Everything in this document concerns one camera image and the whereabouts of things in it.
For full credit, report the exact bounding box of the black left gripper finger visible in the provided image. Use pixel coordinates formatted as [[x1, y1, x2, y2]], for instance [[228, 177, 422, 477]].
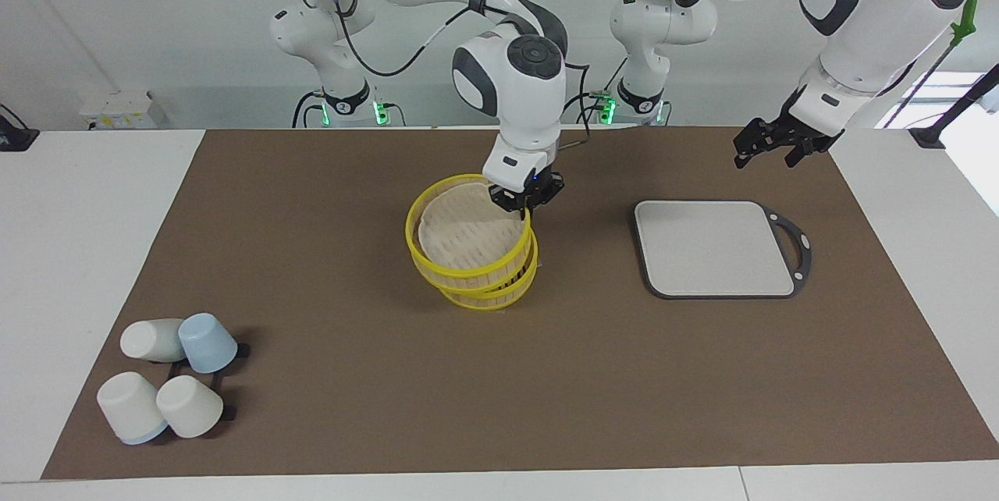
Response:
[[783, 137, 837, 169], [732, 117, 775, 170]]

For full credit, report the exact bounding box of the yellow bamboo steamer tier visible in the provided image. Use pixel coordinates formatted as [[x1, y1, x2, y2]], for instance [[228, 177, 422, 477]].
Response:
[[437, 232, 540, 312], [404, 173, 536, 292]]

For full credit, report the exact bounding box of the black cup rack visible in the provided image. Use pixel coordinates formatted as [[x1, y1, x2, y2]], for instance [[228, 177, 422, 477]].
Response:
[[167, 341, 251, 421]]

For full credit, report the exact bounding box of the white perforated steamer liner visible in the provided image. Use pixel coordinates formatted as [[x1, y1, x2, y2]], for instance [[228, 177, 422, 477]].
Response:
[[418, 183, 526, 268]]

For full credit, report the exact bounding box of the green tipped thin pole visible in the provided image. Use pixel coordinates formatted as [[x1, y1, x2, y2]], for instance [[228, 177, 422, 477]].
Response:
[[890, 0, 980, 129]]

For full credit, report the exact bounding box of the white plastic cup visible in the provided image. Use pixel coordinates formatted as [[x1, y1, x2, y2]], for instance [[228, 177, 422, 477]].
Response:
[[97, 371, 169, 446], [155, 375, 225, 439], [119, 318, 188, 364]]

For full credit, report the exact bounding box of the white wall socket box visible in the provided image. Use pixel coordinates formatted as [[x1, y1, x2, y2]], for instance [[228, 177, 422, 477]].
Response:
[[78, 91, 169, 132]]

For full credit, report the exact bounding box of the brown table mat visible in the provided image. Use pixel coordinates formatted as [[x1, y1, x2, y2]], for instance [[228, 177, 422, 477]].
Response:
[[41, 126, 999, 481]]

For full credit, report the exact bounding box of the black stand with clamp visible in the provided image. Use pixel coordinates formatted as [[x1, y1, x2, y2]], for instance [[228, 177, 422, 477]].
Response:
[[909, 64, 999, 150]]

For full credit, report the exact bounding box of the light blue plastic cup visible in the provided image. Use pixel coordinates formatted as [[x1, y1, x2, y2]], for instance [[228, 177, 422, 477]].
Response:
[[178, 313, 239, 375]]

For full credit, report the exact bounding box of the black base cable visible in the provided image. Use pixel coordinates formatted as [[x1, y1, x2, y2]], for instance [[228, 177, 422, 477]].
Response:
[[560, 56, 627, 127], [292, 91, 327, 130]]

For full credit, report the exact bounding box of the black table clamp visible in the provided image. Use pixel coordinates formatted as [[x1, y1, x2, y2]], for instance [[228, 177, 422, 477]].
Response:
[[0, 103, 41, 153]]

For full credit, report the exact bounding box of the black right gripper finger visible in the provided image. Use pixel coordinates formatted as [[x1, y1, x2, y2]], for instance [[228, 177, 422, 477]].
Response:
[[527, 176, 566, 215], [489, 184, 529, 223]]

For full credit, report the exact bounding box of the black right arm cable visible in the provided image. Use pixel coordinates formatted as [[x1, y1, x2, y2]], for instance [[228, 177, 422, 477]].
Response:
[[289, 0, 591, 151]]

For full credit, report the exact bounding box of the grey cutting board with handle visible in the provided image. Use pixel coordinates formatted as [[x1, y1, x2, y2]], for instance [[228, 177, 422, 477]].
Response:
[[632, 200, 812, 300]]

